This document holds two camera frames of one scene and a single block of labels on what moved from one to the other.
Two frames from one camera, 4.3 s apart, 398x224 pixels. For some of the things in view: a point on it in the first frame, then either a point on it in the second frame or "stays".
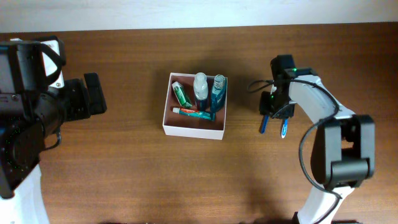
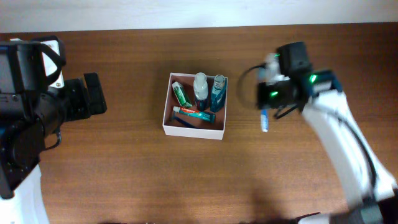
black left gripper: x=76 y=90 stays
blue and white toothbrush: x=284 y=130 to x=264 y=119
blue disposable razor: x=263 y=126 to x=185 y=122
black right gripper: x=266 y=108 stays
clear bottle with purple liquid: x=200 y=88 stays
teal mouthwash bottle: x=218 y=94 stays
